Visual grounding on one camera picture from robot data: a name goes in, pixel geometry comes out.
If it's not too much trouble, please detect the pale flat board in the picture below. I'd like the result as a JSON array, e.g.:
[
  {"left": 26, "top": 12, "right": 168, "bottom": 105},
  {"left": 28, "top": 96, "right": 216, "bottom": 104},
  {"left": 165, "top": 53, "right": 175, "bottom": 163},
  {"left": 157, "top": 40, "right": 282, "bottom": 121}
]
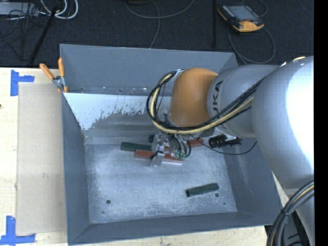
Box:
[{"left": 15, "top": 82, "right": 68, "bottom": 236}]

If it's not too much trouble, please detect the grey metal bin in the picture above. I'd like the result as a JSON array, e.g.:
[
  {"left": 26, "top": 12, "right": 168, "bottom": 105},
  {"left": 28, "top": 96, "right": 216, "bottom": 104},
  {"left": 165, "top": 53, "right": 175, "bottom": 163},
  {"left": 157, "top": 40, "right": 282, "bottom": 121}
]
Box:
[{"left": 59, "top": 44, "right": 283, "bottom": 245}]

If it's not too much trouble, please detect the black cylinder on white bracket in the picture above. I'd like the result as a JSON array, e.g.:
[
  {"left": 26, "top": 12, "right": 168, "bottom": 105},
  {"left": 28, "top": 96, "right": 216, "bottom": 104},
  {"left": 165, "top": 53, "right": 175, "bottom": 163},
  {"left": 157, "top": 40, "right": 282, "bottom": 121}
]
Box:
[{"left": 208, "top": 134, "right": 242, "bottom": 149}]

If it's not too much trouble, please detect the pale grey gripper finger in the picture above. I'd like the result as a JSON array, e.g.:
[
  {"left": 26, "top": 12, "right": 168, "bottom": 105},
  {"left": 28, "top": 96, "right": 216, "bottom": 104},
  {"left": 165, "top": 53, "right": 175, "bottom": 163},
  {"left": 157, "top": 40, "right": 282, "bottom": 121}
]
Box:
[{"left": 150, "top": 151, "right": 165, "bottom": 168}]

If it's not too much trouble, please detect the red-brown flat block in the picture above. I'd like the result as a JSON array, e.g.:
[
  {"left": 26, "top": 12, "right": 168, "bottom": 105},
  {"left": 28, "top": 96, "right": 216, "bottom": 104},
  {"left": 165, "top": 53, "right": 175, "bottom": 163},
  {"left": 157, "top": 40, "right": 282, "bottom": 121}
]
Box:
[
  {"left": 188, "top": 138, "right": 205, "bottom": 148},
  {"left": 134, "top": 149, "right": 183, "bottom": 166}
]

